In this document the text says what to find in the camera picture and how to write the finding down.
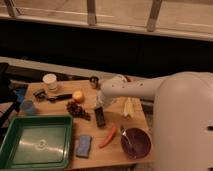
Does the black handled tool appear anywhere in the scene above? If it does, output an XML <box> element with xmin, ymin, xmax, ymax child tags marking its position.
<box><xmin>33</xmin><ymin>89</ymin><xmax>72</xmax><ymax>103</ymax></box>

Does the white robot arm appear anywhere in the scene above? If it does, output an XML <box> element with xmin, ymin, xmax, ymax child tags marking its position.
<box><xmin>96</xmin><ymin>75</ymin><xmax>169</xmax><ymax>124</ymax></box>

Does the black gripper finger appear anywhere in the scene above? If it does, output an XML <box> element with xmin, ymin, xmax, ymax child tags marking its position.
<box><xmin>95</xmin><ymin>107</ymin><xmax>105</xmax><ymax>127</ymax></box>

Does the blue eraser sponge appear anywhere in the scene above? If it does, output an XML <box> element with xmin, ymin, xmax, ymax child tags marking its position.
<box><xmin>76</xmin><ymin>135</ymin><xmax>92</xmax><ymax>158</ymax></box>

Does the purple bowl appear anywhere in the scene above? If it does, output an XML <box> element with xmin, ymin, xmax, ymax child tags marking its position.
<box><xmin>120</xmin><ymin>128</ymin><xmax>151</xmax><ymax>159</ymax></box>

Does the bunch of dark grapes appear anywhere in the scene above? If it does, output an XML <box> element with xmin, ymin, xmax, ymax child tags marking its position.
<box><xmin>66</xmin><ymin>101</ymin><xmax>91</xmax><ymax>121</ymax></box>

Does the white robot body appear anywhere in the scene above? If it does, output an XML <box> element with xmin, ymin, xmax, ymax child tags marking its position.
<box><xmin>153</xmin><ymin>72</ymin><xmax>213</xmax><ymax>171</ymax></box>

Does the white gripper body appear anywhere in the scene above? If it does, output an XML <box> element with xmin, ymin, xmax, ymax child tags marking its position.
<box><xmin>96</xmin><ymin>91</ymin><xmax>115</xmax><ymax>108</ymax></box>

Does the banana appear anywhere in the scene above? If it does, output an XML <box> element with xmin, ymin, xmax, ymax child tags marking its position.
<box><xmin>123</xmin><ymin>98</ymin><xmax>134</xmax><ymax>117</ymax></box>

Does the red chili pepper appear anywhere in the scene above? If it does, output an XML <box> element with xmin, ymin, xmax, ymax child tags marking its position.
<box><xmin>98</xmin><ymin>126</ymin><xmax>117</xmax><ymax>148</ymax></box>

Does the green plastic tray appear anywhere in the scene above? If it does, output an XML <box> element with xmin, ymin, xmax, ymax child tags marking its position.
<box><xmin>0</xmin><ymin>115</ymin><xmax>73</xmax><ymax>171</ymax></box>

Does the metal spoon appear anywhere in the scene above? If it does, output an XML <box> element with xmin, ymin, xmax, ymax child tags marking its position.
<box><xmin>120</xmin><ymin>125</ymin><xmax>135</xmax><ymax>151</ymax></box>

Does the blue plastic cup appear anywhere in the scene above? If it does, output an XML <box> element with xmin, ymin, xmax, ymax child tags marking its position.
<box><xmin>20</xmin><ymin>100</ymin><xmax>36</xmax><ymax>115</ymax></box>

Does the small metal cup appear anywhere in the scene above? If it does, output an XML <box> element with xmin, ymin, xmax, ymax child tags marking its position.
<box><xmin>89</xmin><ymin>76</ymin><xmax>99</xmax><ymax>89</ymax></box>

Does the white cup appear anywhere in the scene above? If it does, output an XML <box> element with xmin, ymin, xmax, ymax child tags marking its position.
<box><xmin>42</xmin><ymin>74</ymin><xmax>57</xmax><ymax>91</ymax></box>

